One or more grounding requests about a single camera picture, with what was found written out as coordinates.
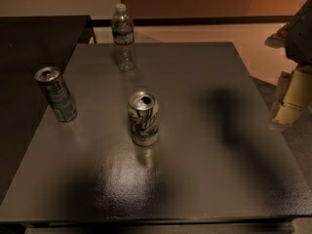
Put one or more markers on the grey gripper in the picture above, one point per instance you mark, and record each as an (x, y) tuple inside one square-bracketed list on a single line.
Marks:
[(300, 38)]

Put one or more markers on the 7up soda can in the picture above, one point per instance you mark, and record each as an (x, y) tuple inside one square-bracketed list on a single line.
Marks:
[(143, 110)]

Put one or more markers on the silver energy drink can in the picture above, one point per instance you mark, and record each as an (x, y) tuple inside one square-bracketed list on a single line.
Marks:
[(56, 92)]

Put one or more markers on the clear plastic water bottle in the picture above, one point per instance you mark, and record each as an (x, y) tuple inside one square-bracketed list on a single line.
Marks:
[(123, 33)]

